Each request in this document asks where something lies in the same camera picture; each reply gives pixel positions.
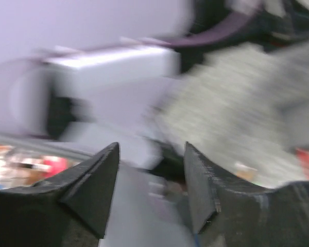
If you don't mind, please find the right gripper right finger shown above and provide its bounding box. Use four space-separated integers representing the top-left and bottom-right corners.
184 143 309 246

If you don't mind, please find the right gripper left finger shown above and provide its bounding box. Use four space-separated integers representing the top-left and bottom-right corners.
0 143 119 247

